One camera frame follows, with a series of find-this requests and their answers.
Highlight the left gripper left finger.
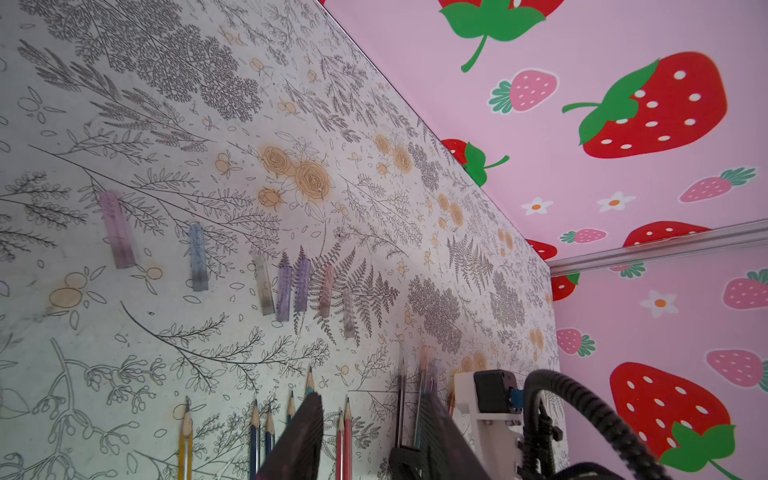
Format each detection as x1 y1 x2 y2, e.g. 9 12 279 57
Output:
254 392 324 480

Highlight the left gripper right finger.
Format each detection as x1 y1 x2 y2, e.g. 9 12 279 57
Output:
419 392 489 480

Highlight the red pencil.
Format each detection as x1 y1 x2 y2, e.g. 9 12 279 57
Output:
342 399 353 480
335 412 345 480

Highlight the yellow pencil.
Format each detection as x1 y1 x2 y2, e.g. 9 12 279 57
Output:
177 403 193 480

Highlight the clear blue pencil cap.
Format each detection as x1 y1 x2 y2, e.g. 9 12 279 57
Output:
189 222 208 292

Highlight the clear purple pencil cap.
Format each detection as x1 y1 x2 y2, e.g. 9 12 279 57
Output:
99 191 136 269

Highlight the teal green pencil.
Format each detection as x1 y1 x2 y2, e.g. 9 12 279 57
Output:
304 367 315 395

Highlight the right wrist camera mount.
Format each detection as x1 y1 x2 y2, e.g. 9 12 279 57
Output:
454 370 523 479

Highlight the right aluminium corner post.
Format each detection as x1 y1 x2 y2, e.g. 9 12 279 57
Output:
548 219 767 277

